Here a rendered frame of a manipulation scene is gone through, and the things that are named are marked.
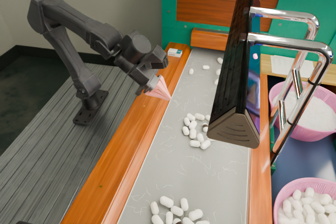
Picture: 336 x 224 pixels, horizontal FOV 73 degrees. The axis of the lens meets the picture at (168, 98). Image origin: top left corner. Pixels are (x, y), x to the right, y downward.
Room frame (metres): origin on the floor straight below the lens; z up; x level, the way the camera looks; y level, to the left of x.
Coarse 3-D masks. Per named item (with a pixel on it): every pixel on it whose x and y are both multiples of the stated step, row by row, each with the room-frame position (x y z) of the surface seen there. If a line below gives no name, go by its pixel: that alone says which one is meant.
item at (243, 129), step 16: (240, 0) 0.73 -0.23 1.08; (256, 0) 0.72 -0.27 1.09; (240, 16) 0.58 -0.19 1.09; (256, 16) 0.61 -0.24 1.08; (240, 32) 0.48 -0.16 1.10; (240, 48) 0.40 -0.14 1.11; (256, 48) 0.45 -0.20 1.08; (224, 64) 0.40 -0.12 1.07; (240, 64) 0.34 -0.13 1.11; (256, 64) 0.39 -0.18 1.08; (224, 80) 0.34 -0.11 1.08; (240, 80) 0.29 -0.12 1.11; (256, 80) 0.34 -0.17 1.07; (224, 96) 0.28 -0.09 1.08; (240, 96) 0.25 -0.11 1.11; (256, 96) 0.29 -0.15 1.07; (224, 112) 0.24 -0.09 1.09; (240, 112) 0.22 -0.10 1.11; (256, 112) 0.26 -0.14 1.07; (208, 128) 0.23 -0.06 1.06; (224, 128) 0.22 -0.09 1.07; (240, 128) 0.22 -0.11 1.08; (256, 128) 0.23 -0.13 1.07; (240, 144) 0.21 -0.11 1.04; (256, 144) 0.21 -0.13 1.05
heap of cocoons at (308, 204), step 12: (300, 192) 0.28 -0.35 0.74; (312, 192) 0.28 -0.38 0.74; (288, 204) 0.25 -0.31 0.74; (300, 204) 0.25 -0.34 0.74; (312, 204) 0.25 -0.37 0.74; (324, 204) 0.25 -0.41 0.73; (288, 216) 0.23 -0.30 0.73; (300, 216) 0.22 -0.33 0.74; (312, 216) 0.22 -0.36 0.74; (324, 216) 0.22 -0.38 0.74
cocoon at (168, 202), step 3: (162, 198) 0.26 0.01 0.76; (165, 198) 0.26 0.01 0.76; (168, 198) 0.26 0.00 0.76; (162, 201) 0.25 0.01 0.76; (165, 201) 0.25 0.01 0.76; (168, 201) 0.25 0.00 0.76; (171, 201) 0.25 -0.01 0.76; (165, 204) 0.24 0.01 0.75; (168, 204) 0.24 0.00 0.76; (171, 204) 0.24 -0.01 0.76
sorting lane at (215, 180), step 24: (192, 96) 0.67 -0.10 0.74; (168, 120) 0.54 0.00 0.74; (168, 144) 0.44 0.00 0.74; (216, 144) 0.44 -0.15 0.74; (144, 168) 0.35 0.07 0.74; (168, 168) 0.35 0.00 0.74; (192, 168) 0.35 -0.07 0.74; (216, 168) 0.35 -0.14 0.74; (240, 168) 0.35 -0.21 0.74; (144, 192) 0.28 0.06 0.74; (168, 192) 0.28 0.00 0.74; (192, 192) 0.28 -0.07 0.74; (216, 192) 0.28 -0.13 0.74; (240, 192) 0.28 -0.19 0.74; (120, 216) 0.22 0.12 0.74; (144, 216) 0.22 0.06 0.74; (216, 216) 0.22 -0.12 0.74; (240, 216) 0.22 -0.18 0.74
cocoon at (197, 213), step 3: (195, 210) 0.23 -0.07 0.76; (198, 210) 0.23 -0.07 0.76; (189, 213) 0.22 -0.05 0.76; (192, 213) 0.22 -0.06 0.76; (195, 213) 0.22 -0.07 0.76; (198, 213) 0.22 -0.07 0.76; (201, 213) 0.22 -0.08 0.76; (189, 216) 0.21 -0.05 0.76; (192, 216) 0.21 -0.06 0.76; (195, 216) 0.21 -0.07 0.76; (198, 216) 0.22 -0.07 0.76; (201, 216) 0.22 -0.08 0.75; (192, 219) 0.21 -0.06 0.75
